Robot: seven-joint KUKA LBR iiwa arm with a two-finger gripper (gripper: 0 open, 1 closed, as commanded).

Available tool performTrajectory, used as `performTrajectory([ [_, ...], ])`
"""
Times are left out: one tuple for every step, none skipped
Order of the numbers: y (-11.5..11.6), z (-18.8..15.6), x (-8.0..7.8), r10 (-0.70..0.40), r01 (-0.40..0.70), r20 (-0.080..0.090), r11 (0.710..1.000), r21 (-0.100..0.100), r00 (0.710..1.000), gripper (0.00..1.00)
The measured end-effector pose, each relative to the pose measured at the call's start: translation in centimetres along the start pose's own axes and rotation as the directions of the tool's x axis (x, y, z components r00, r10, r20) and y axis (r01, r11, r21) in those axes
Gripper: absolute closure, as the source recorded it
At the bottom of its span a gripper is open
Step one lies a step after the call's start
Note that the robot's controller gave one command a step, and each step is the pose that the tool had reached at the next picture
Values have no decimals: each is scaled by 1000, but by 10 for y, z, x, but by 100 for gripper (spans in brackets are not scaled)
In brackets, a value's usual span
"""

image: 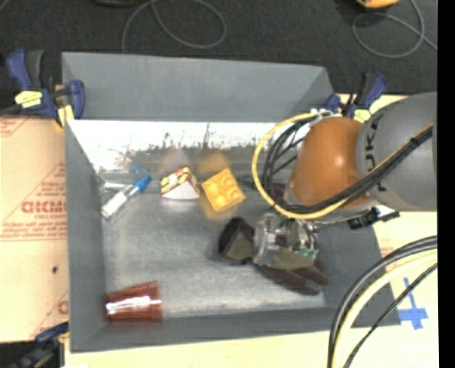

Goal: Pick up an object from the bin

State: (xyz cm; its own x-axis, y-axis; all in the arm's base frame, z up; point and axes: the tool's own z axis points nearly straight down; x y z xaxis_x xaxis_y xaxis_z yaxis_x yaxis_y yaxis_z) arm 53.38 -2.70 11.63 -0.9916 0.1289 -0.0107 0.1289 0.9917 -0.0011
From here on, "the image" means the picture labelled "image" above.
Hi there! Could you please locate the red-brown shiny cup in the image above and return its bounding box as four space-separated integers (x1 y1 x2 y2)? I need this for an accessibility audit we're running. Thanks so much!
104 280 164 323

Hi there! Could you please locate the white tube with blue cap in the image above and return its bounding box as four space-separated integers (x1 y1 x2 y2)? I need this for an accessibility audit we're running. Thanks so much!
100 175 153 219

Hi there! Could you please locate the grey metal bin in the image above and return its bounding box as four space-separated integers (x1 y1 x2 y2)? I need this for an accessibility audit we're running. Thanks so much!
61 51 401 353

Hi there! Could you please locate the black cylinder on white bracket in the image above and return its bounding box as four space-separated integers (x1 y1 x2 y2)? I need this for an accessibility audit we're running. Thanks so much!
347 204 401 230

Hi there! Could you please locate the brown and olive glove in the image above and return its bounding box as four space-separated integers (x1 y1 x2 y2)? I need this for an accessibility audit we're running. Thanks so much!
217 216 330 297

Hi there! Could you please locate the yellow toy brick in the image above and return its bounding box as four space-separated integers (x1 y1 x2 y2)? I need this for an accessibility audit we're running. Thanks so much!
200 168 247 212

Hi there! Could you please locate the brown cardboard board red print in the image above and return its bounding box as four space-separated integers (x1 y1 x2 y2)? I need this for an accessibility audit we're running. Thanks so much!
0 114 70 345

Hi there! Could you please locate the toy sandwich wedge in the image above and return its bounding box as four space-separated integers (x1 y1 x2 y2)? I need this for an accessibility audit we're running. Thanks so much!
159 166 201 200

